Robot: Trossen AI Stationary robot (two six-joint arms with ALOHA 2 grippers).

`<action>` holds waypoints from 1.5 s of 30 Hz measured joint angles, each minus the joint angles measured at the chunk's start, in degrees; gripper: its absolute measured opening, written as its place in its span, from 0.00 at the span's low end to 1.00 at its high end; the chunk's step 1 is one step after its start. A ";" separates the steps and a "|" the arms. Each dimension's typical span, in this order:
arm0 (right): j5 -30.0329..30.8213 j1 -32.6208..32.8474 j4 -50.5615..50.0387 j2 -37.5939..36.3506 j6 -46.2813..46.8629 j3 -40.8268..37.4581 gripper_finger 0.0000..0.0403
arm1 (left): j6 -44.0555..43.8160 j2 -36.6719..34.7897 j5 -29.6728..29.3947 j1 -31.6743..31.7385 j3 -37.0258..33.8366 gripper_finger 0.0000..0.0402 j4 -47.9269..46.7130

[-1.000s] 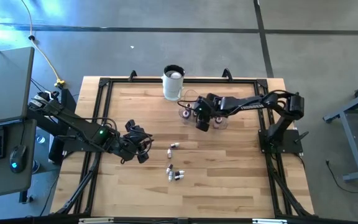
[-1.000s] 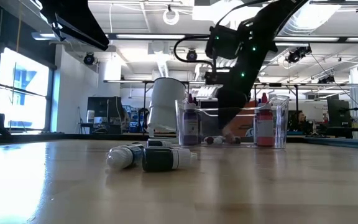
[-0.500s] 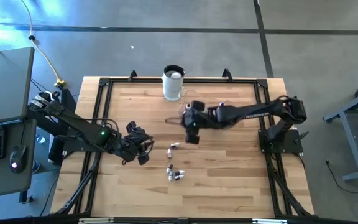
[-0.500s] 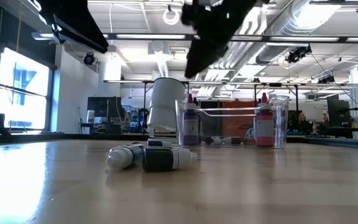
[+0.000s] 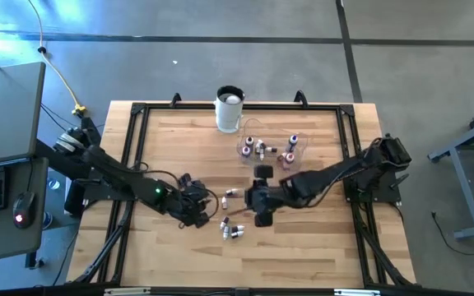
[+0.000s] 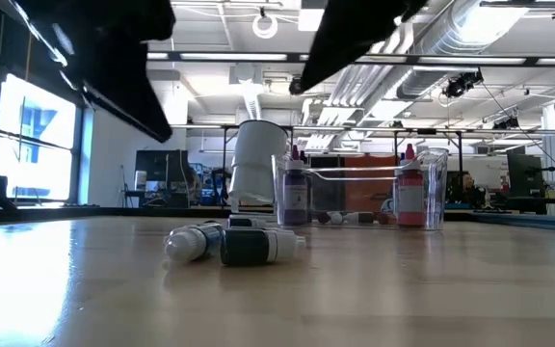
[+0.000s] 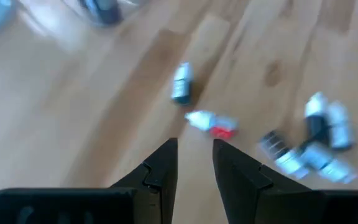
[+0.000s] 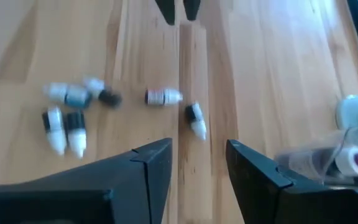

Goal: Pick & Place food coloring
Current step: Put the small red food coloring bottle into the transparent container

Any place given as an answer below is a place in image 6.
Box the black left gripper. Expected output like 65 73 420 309
72 0 179 145

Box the large purple food coloring bottle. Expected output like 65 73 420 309
281 144 310 227

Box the large red food coloring bottle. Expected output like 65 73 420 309
395 143 427 228

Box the large window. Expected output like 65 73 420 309
0 71 85 206

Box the black cabinet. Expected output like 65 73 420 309
134 148 193 209

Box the long ceiling light strip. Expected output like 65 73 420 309
145 50 555 68

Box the tall white cup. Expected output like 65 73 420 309
227 119 290 216

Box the orange board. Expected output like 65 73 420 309
343 154 407 211

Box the clear plastic bin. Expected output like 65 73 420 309
271 147 450 232

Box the person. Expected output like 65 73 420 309
450 172 487 209

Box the black monitor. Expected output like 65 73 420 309
507 152 545 197

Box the white hanging ring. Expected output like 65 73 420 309
251 13 280 40

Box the black background gantry frame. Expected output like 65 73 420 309
169 122 555 203

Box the silver ventilation duct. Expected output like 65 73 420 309
395 0 532 100

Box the black aluminium table frame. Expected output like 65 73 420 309
0 204 555 233

